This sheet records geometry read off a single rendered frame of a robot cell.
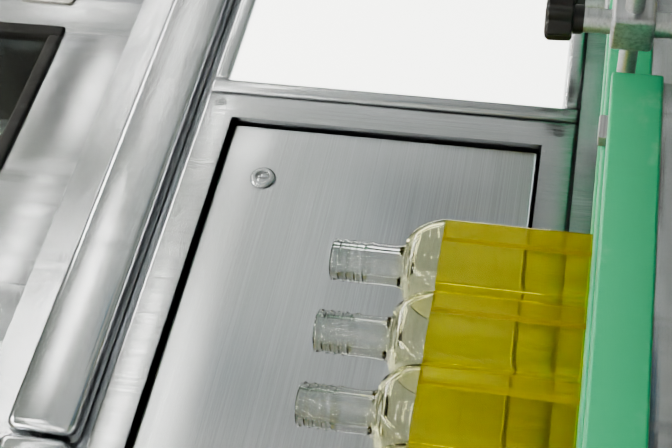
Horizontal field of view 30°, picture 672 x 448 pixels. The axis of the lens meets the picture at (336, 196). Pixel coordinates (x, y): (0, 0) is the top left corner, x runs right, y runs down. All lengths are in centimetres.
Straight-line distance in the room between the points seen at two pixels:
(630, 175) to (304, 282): 36
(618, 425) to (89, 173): 65
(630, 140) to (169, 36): 60
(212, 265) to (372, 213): 14
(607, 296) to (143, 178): 54
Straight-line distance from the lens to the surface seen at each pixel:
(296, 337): 100
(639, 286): 71
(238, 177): 111
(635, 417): 66
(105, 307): 105
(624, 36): 81
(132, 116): 118
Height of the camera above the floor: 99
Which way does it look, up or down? 10 degrees up
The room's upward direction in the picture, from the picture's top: 84 degrees counter-clockwise
